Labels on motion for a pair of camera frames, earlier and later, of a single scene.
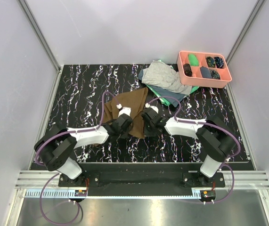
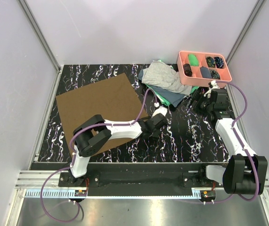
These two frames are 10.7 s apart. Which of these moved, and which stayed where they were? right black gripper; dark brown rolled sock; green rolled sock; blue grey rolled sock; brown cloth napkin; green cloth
Moved: right black gripper; brown cloth napkin
Stayed: blue grey rolled sock; dark brown rolled sock; green rolled sock; green cloth
